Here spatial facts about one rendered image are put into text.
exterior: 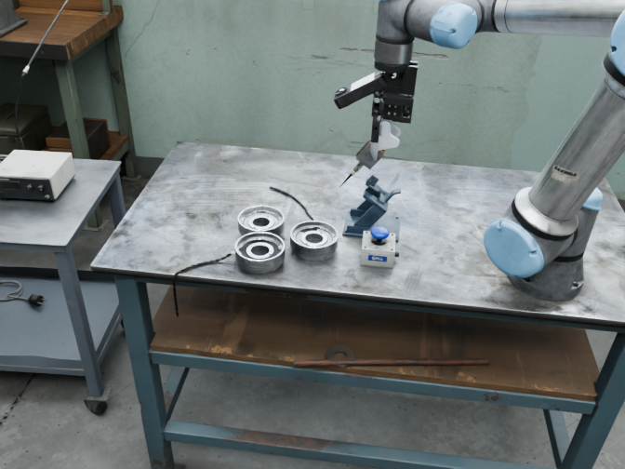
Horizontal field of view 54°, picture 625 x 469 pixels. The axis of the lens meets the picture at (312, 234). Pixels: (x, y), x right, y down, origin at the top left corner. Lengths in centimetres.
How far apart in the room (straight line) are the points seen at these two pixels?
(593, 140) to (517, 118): 197
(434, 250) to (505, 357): 32
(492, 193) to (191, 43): 174
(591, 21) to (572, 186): 27
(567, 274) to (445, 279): 24
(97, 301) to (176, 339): 73
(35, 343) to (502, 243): 148
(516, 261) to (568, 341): 54
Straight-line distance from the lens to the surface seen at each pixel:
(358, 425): 205
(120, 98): 315
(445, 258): 138
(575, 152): 104
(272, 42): 287
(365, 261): 131
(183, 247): 138
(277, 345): 149
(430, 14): 116
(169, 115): 314
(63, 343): 209
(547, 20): 118
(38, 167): 188
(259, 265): 127
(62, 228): 174
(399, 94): 128
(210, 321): 156
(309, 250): 130
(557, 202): 109
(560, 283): 132
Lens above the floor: 160
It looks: 34 degrees down
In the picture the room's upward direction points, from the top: 2 degrees clockwise
